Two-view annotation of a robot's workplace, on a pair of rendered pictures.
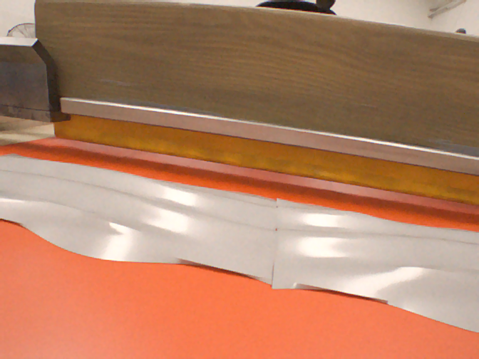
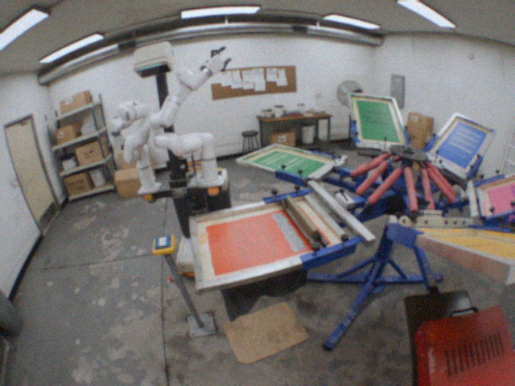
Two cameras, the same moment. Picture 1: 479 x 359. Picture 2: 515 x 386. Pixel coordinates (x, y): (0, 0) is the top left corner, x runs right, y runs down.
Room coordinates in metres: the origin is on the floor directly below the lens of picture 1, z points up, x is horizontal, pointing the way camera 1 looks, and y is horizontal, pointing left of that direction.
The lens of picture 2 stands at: (-0.41, -0.93, 1.78)
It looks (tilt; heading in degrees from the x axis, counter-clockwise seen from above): 29 degrees down; 69
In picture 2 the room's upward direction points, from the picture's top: 4 degrees counter-clockwise
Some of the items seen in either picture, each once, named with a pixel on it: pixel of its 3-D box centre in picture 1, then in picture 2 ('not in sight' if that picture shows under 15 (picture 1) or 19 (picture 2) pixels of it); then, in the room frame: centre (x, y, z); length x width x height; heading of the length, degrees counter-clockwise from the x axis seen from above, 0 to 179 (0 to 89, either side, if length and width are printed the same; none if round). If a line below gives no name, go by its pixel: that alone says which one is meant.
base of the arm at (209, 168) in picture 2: not in sight; (210, 168); (-0.19, 0.46, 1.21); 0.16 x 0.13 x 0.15; 72
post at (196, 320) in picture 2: not in sight; (184, 293); (-0.59, 0.18, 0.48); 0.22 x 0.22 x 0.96; 84
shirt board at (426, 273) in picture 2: not in sight; (426, 267); (0.61, -0.66, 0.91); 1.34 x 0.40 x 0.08; 54
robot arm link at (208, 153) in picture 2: not in sight; (204, 145); (-0.20, 0.45, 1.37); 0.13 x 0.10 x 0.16; 130
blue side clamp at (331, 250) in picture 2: not in sight; (328, 253); (0.17, -0.31, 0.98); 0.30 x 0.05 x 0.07; 174
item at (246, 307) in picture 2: not in sight; (268, 290); (-0.12, -0.20, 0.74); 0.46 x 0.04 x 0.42; 174
